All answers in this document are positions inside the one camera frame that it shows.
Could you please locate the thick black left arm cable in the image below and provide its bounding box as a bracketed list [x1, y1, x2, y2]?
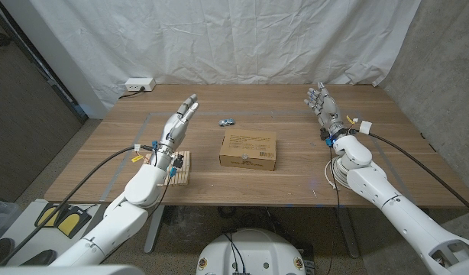
[0, 144, 155, 267]

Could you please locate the black torso cable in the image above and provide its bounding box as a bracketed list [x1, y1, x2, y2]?
[223, 231, 247, 275]

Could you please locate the white floor platform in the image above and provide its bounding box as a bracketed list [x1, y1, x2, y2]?
[1, 198, 123, 267]

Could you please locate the yellow black foot pedal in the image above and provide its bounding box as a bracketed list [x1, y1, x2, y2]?
[34, 202, 67, 228]
[57, 205, 92, 240]

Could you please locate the white backdrop cloth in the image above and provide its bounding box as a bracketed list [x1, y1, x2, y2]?
[27, 0, 422, 115]

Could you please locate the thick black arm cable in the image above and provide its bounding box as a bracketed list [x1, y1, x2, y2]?
[367, 131, 469, 218]
[0, 144, 155, 267]

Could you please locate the white power strip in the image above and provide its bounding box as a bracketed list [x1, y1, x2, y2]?
[125, 77, 157, 92]

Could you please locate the cardboard packing box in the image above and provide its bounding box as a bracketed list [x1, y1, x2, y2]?
[218, 128, 278, 172]

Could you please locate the thin black hanging cable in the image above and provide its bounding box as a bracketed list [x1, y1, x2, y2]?
[324, 147, 341, 275]

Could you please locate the clear plastic bin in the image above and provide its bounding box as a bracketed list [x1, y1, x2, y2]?
[0, 198, 21, 248]

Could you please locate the black power strip cord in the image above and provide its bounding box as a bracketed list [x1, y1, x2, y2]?
[118, 86, 146, 100]

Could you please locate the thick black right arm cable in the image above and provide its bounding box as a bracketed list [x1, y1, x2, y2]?
[367, 131, 469, 218]

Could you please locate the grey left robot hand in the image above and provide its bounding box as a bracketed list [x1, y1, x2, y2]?
[157, 93, 200, 156]

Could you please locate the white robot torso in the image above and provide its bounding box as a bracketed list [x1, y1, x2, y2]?
[195, 228, 307, 275]

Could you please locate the coiled white cable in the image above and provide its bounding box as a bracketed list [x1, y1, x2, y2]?
[324, 156, 357, 191]

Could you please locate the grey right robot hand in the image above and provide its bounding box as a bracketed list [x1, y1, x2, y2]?
[303, 82, 346, 135]

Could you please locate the grey table leg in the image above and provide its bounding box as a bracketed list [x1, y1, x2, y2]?
[144, 205, 166, 254]
[335, 205, 361, 259]

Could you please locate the wooden slat mat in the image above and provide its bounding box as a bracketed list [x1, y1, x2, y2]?
[142, 150, 192, 187]

